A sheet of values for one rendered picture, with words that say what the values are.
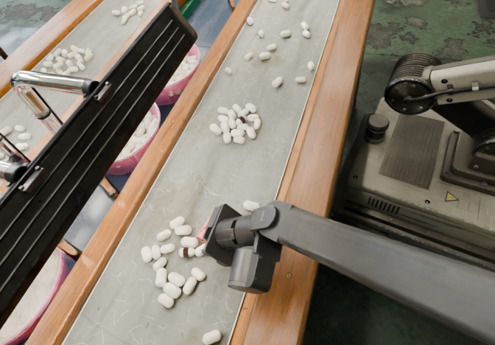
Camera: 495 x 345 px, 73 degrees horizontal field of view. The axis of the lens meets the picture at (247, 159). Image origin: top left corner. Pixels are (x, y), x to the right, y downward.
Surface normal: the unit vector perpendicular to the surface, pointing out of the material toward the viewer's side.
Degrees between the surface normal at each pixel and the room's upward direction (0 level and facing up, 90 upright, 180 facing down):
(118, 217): 0
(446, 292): 45
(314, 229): 35
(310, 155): 0
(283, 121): 0
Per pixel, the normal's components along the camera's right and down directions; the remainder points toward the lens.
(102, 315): -0.13, -0.60
